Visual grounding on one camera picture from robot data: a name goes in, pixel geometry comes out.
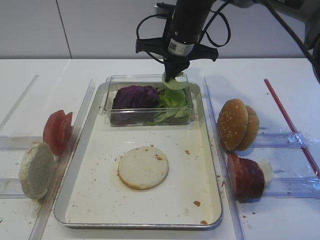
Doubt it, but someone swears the thick black cable right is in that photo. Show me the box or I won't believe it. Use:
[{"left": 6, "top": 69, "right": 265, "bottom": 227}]
[{"left": 264, "top": 0, "right": 320, "bottom": 83}]

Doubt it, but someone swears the clear rail lower right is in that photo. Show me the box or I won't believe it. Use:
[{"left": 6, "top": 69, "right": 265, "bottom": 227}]
[{"left": 262, "top": 176, "right": 320, "bottom": 199}]

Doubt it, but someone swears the front tomato slice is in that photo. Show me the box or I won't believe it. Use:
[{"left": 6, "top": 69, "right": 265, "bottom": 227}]
[{"left": 43, "top": 109, "right": 67, "bottom": 156}]

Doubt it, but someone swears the clear rail lower left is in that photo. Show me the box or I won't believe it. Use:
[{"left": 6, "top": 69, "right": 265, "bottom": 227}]
[{"left": 0, "top": 178, "right": 27, "bottom": 199}]

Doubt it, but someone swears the clear rail upper right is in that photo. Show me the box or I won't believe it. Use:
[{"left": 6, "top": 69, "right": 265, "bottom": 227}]
[{"left": 251, "top": 132, "right": 309, "bottom": 149}]

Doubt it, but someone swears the bun half behind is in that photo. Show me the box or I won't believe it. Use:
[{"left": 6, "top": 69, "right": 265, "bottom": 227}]
[{"left": 235, "top": 105, "right": 260, "bottom": 151}]

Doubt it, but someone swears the round bottom bun slice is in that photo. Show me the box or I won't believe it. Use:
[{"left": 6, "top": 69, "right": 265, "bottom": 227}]
[{"left": 117, "top": 146, "right": 169, "bottom": 190}]

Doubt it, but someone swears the tomato slice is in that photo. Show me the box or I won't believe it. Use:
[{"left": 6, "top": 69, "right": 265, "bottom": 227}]
[
  {"left": 43, "top": 109, "right": 67, "bottom": 156},
  {"left": 64, "top": 112, "right": 73, "bottom": 144}
]

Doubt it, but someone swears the front meat patty slice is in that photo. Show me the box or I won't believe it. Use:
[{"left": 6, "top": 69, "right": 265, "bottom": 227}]
[{"left": 227, "top": 153, "right": 243, "bottom": 196}]

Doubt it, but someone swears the rear tomato slice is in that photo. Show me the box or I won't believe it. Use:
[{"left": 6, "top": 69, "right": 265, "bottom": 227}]
[{"left": 64, "top": 112, "right": 73, "bottom": 144}]

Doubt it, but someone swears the clear long rail right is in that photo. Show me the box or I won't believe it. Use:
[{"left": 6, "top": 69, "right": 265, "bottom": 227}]
[{"left": 203, "top": 77, "right": 245, "bottom": 240}]

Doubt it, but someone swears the green lettuce leaf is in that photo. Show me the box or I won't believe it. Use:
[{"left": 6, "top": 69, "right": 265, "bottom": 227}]
[{"left": 161, "top": 72, "right": 189, "bottom": 91}]

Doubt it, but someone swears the green lettuce pile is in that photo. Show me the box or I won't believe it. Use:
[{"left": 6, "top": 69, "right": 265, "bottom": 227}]
[{"left": 143, "top": 87, "right": 191, "bottom": 126}]

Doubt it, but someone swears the sesame bun top front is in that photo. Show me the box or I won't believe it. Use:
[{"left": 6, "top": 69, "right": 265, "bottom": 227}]
[{"left": 217, "top": 98, "right": 248, "bottom": 151}]

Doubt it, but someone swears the white pusher block lower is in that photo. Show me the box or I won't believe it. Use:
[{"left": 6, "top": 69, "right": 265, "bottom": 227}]
[{"left": 258, "top": 158, "right": 275, "bottom": 189}]

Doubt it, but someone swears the meat patty slice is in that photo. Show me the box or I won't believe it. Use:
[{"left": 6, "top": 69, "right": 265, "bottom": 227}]
[
  {"left": 227, "top": 153, "right": 243, "bottom": 196},
  {"left": 245, "top": 158, "right": 257, "bottom": 199},
  {"left": 236, "top": 158, "right": 251, "bottom": 202},
  {"left": 249, "top": 160, "right": 265, "bottom": 198}
]

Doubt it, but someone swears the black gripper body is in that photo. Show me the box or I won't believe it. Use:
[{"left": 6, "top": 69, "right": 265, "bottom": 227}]
[{"left": 135, "top": 24, "right": 219, "bottom": 80}]

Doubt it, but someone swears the clear rail upper left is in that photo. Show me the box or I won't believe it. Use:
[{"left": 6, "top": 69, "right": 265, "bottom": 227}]
[{"left": 0, "top": 135, "right": 43, "bottom": 151}]

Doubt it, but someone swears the clear long rail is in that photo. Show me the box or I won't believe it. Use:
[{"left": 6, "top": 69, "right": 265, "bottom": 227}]
[
  {"left": 203, "top": 77, "right": 245, "bottom": 240},
  {"left": 29, "top": 79, "right": 96, "bottom": 240}
]

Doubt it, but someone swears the red straw strip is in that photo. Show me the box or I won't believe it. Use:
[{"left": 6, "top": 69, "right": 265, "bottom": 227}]
[{"left": 263, "top": 78, "right": 320, "bottom": 177}]

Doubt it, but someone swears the clear long rail left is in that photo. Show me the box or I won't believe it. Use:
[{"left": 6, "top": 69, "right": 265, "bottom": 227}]
[{"left": 29, "top": 79, "right": 96, "bottom": 240}]

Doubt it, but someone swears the clear strip far left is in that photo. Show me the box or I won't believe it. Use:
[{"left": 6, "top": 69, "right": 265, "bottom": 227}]
[{"left": 0, "top": 74, "right": 40, "bottom": 131}]

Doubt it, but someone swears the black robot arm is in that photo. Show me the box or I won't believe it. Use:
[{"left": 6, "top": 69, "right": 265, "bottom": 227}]
[{"left": 135, "top": 0, "right": 219, "bottom": 82}]

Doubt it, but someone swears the clear plastic container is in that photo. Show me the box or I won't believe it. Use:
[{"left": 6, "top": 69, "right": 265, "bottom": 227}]
[{"left": 100, "top": 74, "right": 193, "bottom": 127}]

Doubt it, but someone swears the purple cabbage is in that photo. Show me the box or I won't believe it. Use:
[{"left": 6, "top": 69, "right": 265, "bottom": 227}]
[{"left": 112, "top": 85, "right": 159, "bottom": 109}]

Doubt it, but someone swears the silver metal tray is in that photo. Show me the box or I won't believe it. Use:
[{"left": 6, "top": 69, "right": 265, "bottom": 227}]
[{"left": 53, "top": 83, "right": 223, "bottom": 229}]

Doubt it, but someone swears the black cable loop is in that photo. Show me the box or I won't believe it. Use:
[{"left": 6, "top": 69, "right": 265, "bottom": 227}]
[{"left": 135, "top": 14, "right": 176, "bottom": 65}]

